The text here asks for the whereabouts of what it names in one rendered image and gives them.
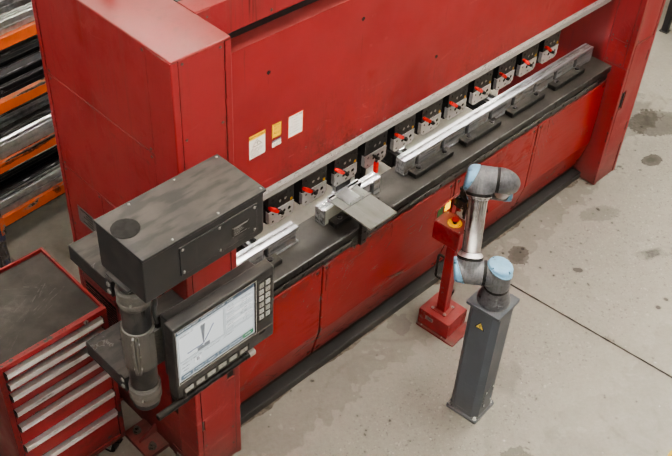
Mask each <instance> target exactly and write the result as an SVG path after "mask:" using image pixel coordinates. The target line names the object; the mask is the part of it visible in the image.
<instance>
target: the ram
mask: <svg viewBox="0 0 672 456"><path fill-rule="evenodd" d="M596 1H598V0H317V1H315V2H313V3H311V4H308V5H306V6H304V7H302V8H299V9H297V10H295V11H293V12H290V13H288V14H286V15H283V16H281V17H279V18H277V19H274V20H272V21H270V22H268V23H265V24H263V25H261V26H259V27H256V28H254V29H252V30H250V31H247V32H245V33H243V34H240V35H238V36H236V37H234V38H231V63H232V103H233V143H234V166H235V167H236V168H238V169H239V170H240V171H242V172H243V173H245V174H246V175H247V176H249V177H250V178H252V179H253V180H254V181H256V182H257V183H259V184H260V185H261V186H263V187H264V188H268V187H270V186H272V185H273V184H275V183H277V182H279V181H281V180H282V179H284V178H286V177H288V176H289V175H291V174H293V173H295V172H296V171H298V170H300V169H302V168H303V167H305V166H307V165H309V164H311V163H312V162H314V161H316V160H318V159H319V158H321V157H323V156H325V155H326V154H328V153H330V152H332V151H333V150H335V149H337V148H339V147H341V146H342V145H344V144H346V143H348V142H349V141H351V140H353V139H355V138H356V137H358V136H360V135H362V134H363V133H365V132H367V131H369V130H370V129H372V128H374V127H376V126H378V125H379V124H381V123H383V122H385V121H386V120H388V119H390V118H392V117H393V116H395V115H397V114H399V113H400V112H402V111H404V110H406V109H408V108H409V107H411V106H413V105H415V104H416V103H418V102H420V101H422V100H423V99H425V98H427V97H429V96H430V95H432V94H434V93H436V92H438V91H439V90H441V89H443V88H445V87H446V86H448V85H450V84H452V83H453V82H455V81H457V80H459V79H460V78H462V77H464V76H466V75H468V74H469V73H471V72H473V71H475V70H476V69H478V68H480V67H482V66H483V65H485V64H487V63H489V62H490V61H492V60H494V59H496V58H497V57H499V56H501V55H503V54H505V53H506V52H508V51H510V50H512V49H513V48H515V47H517V46H519V45H520V44H522V43H524V42H526V41H527V40H529V39H531V38H533V37H535V36H536V35H538V34H540V33H542V32H543V31H545V30H547V29H549V28H550V27H552V26H554V25H556V24H557V23H559V22H561V21H563V20H565V19H566V18H568V17H570V16H572V15H573V14H575V13H577V12H579V11H580V10H582V9H584V8H586V7H587V6H589V5H591V4H593V3H595V2H596ZM610 1H612V0H606V1H604V2H602V3H600V4H599V5H597V6H595V7H593V8H592V9H590V10H588V11H586V12H585V13H583V14H581V15H579V16H578V17H576V18H574V19H572V20H571V21H569V22H567V23H565V24H564V25H562V26H560V27H558V28H557V29H555V30H553V31H551V32H550V33H548V34H546V35H544V36H543V37H541V38H539V39H537V40H536V41H534V42H532V43H530V44H529V45H527V46H525V47H523V48H522V49H520V50H518V51H516V52H515V53H513V54H511V55H509V56H508V57H506V58H504V59H502V60H501V61H499V62H497V63H495V64H494V65H492V66H490V67H488V68H487V69H485V70H483V71H481V72H480V73H478V74H476V75H474V76H473V77H471V78H469V79H467V80H466V81H464V82H462V83H460V84H459V85H457V86H455V87H453V88H452V89H450V90H448V91H446V92H445V93H443V94H441V95H439V96H438V97H436V98H434V99H432V100H431V101H429V102H427V103H425V104H424V105H422V106H420V107H418V108H417V109H415V110H413V111H411V112H410V113H408V114H406V115H404V116H403V117H401V118H399V119H397V120H396V121H394V122H392V123H390V124H389V125H387V126H385V127H383V128H382V129H380V130H378V131H376V132H375V133H373V134H371V135H369V136H368V137H366V138H364V139H362V140H360V141H359V142H357V143H355V144H353V145H352V146H350V147H348V148H346V149H345V150H343V151H341V152H339V153H338V154H336V155H334V156H332V157H331V158H329V159H327V160H325V161H324V162H322V163H320V164H318V165H317V166H315V167H313V168H311V169H310V170H308V171H306V172H304V173H303V174H301V175H299V176H297V177H296V178H294V179H292V180H290V181H289V182H287V183H285V184H283V185H282V186H280V187H278V188H276V189H275V190H273V191H271V192H269V193H268V194H266V195H264V196H263V201H264V200H266V199H268V198H269V197H271V196H273V195H275V194H276V193H278V192H280V191H282V190H283V189H285V188H287V187H289V186H290V185H292V184H294V183H296V182H297V181H299V180H301V179H303V178H304V177H306V176H308V175H309V174H311V173H313V172H315V171H316V170H318V169H320V168H322V167H323V166H325V165H327V164H329V163H330V162H332V161H334V160H336V159H337V158H339V157H341V156H343V155H344V154H346V153H348V152H349V151H351V150H353V149H355V148H356V147H358V146H360V145H362V144H363V143H365V142H367V141H369V140H370V139H372V138H374V137H376V136H377V135H379V134H381V133H382V132H384V131H386V130H388V129H389V128H391V127H393V126H395V125H396V124H398V123H400V122H402V121H403V120H405V119H407V118H409V117H410V116H412V115H414V114H416V113H417V112H419V111H421V110H422V109H424V108H426V107H428V106H429V105H431V104H433V103H435V102H436V101H438V100H440V99H442V98H443V97H445V96H447V95H449V94H450V93H452V92H454V91H456V90H457V89H459V88H461V87H462V86H464V85H466V84H468V83H469V82H471V81H473V80H475V79H476V78H478V77H480V76H482V75H483V74H485V73H487V72H489V71H490V70H492V69H494V68H496V67H497V66H499V65H501V64H502V63H504V62H506V61H508V60H509V59H511V58H513V57H515V56H516V55H518V54H520V53H522V52H523V51H525V50H527V49H529V48H530V47H532V46H534V45H536V44H537V43H539V42H541V41H542V40H544V39H546V38H548V37H549V36H551V35H553V34H555V33H556V32H558V31H560V30H562V29H563V28H565V27H567V26H569V25H570V24H572V23H574V22H576V21H577V20H579V19H581V18H582V17H584V16H586V15H588V14H589V13H591V12H593V11H595V10H596V9H598V8H600V7H602V6H603V5H605V4H607V3H609V2H610ZM301 110H303V131H302V132H300V133H298V134H297V135H295V136H293V137H291V138H289V139H288V117H290V116H291V115H293V114H295V113H297V112H299V111H301ZM280 121H281V134H280V135H278V136H277V137H275V138H273V139H272V125H274V124H276V123H278V122H280ZM263 130H265V152H264V153H262V154H260V155H258V156H256V157H255V158H253V159H251V160H249V137H251V136H253V135H255V134H257V133H259V132H261V131H263ZM279 137H281V143H280V144H279V145H277V146H275V147H273V148H272V141H274V140H276V139H278V138H279Z"/></svg>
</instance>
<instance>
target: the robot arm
mask: <svg viewBox="0 0 672 456"><path fill-rule="evenodd" d="M520 185H521V182H520V179H519V177H518V175H517V174H516V173H514V172H513V171H511V170H509V169H507V168H503V167H494V166H486V165H481V164H472V165H470V166H469V167H468V170H467V173H466V176H465V180H464V185H463V186H461V187H460V190H461V191H460V194H459V195H458V196H459V197H458V196H457V197H456V199H455V202H456V204H455V202H454V205H455V206H456V207H457V208H459V209H460V210H461V212H459V211H457V212H456V213H457V215H458V216H459V217H460V218H461V219H463V220H465V227H464V234H463V242H462V249H461V250H460V251H459V252H458V253H457V256H454V258H453V273H454V280H455V282H458V283H463V284H472V285H480V286H482V287H481V288H480V290H479V291H478V294H477V301H478V303H479V305H480V306H481V307H483V308H484V309H486V310H488V311H492V312H501V311H504V310H506V309H507V308H508V307H509V305H510V300H511V297H510V293H509V288H510V284H511V280H512V277H513V266H512V264H511V262H509V260H507V259H506V258H504V257H501V256H493V257H491V258H490V259H489V260H483V255H482V253H481V246H482V239H483V232H484V225H485V218H486V213H487V212H488V209H487V204H488V200H497V201H503V202H511V201H512V199H513V194H514V193H516V192H517V191H518V190H519V188H520Z"/></svg>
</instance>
